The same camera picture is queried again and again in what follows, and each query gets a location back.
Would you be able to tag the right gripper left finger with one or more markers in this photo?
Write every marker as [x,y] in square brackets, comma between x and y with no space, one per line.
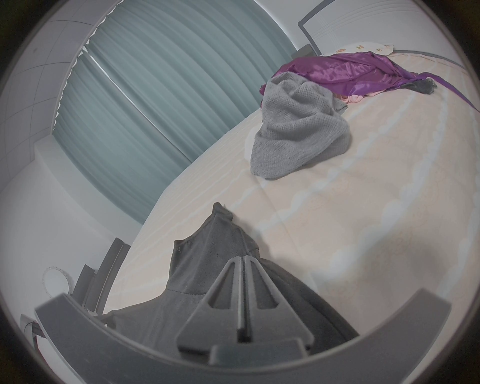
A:
[210,326]

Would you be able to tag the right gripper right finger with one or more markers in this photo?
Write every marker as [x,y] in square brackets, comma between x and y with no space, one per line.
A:
[277,326]

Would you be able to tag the black T-shirt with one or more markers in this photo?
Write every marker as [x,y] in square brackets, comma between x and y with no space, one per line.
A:
[195,270]

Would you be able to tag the bed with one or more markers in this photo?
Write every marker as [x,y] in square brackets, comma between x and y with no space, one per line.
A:
[375,206]

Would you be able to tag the grey garment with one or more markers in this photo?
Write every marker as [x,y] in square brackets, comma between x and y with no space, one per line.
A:
[296,127]

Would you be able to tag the blue-green curtain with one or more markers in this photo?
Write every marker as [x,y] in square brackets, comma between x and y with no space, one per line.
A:
[187,67]
[112,150]

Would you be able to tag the pink garment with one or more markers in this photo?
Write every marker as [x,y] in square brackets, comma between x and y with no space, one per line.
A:
[352,98]

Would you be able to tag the purple satin garment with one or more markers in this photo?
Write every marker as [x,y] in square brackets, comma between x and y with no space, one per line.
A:
[337,71]

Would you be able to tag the small black garment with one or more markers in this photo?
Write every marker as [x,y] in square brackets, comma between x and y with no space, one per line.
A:
[422,85]

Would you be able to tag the white printed pillow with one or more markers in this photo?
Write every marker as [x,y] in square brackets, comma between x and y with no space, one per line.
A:
[367,48]

